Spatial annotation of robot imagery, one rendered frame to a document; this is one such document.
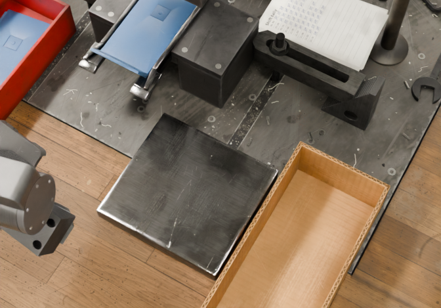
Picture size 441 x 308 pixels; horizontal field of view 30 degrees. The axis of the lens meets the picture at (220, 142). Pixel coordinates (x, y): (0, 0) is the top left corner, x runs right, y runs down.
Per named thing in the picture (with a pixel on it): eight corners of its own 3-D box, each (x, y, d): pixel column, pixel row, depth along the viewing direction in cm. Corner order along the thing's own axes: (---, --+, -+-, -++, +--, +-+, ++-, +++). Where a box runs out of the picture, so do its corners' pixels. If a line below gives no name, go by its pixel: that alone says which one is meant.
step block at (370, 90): (320, 110, 110) (328, 73, 102) (330, 93, 111) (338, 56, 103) (364, 131, 108) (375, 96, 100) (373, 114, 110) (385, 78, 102)
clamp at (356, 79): (247, 77, 112) (249, 34, 104) (259, 58, 114) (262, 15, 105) (346, 124, 109) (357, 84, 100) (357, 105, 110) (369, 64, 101)
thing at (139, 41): (92, 62, 103) (89, 49, 101) (157, -22, 110) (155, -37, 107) (140, 86, 102) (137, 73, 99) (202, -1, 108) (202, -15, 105)
